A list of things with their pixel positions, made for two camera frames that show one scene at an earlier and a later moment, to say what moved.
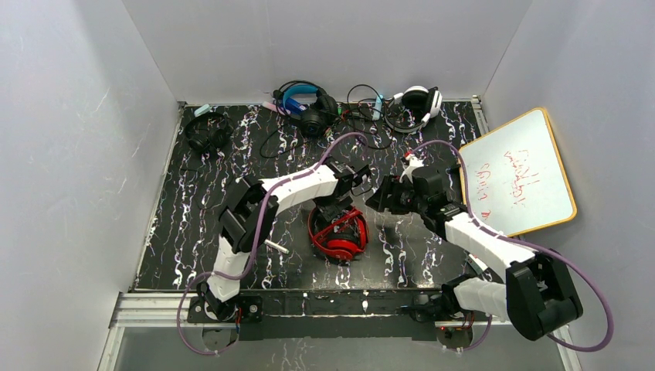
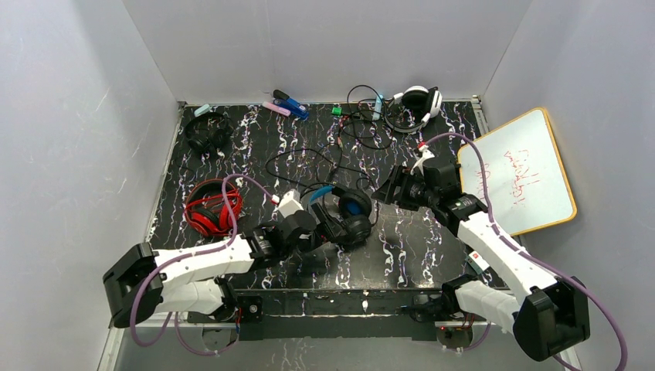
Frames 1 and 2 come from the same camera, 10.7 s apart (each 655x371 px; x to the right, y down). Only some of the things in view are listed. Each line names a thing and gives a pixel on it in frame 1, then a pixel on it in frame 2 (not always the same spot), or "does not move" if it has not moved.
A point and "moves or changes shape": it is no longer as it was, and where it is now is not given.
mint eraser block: [201, 110] does not move
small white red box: [476, 263] does not move
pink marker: [274, 107] does not move
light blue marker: [377, 110] does not move
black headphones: [208, 131] does not move
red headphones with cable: [343, 237] → [205, 208]
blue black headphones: [313, 120] moves or changes shape
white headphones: [418, 100] does not move
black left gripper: [337, 211] → [321, 225]
